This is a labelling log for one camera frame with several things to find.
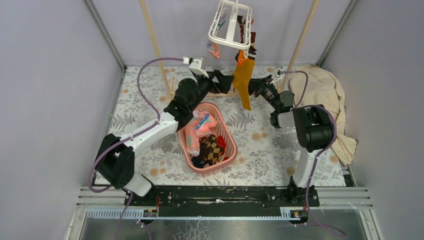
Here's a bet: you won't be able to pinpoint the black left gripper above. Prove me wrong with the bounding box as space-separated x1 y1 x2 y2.
187 69 233 112

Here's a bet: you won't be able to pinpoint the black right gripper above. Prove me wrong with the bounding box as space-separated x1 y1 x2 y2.
239 75 280 112

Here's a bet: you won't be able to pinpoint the pink green patterned sock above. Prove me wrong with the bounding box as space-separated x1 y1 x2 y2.
184 109 218 157

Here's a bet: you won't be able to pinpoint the red snowflake sock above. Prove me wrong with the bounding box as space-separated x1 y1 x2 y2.
216 136 227 149

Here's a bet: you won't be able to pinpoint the pink laundry basket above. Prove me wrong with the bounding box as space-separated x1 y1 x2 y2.
177 102 238 174

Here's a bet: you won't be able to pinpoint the brown argyle sock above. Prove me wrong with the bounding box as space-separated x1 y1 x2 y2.
199 134 228 166

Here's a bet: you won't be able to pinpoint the wooden clothes rack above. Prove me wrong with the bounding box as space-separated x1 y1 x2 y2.
139 0 322 100

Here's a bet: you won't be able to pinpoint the navy sock red cuff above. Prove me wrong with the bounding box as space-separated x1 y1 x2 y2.
191 155 208 169

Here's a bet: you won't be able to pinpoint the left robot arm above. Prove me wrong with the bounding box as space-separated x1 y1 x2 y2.
90 70 237 206

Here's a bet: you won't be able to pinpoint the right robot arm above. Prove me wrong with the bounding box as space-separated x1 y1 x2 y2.
248 76 336 206

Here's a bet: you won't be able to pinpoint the white plastic clip hanger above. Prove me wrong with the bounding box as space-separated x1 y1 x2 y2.
207 0 253 50

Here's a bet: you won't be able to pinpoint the mustard yellow sock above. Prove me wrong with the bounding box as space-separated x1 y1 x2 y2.
232 58 256 111

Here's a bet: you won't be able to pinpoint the pink clothes peg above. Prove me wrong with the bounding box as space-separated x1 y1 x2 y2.
209 49 221 59

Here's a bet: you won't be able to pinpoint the orange clothes peg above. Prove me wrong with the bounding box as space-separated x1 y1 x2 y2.
236 50 249 66

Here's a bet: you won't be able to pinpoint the beige cloth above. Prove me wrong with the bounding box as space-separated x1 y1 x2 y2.
288 65 357 165

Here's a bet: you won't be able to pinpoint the floral patterned mat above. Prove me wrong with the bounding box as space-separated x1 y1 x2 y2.
94 65 347 187

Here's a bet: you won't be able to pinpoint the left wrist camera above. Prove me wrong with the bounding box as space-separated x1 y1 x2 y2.
182 56 209 78

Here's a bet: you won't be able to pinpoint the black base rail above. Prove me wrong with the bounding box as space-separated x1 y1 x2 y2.
124 185 320 217

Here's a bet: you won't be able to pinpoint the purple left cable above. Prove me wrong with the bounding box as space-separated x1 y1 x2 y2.
87 57 186 240

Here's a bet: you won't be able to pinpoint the purple cable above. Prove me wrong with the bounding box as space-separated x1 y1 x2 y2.
281 70 347 239
87 57 186 240

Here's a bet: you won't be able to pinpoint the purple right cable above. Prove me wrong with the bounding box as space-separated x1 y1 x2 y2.
281 70 347 239

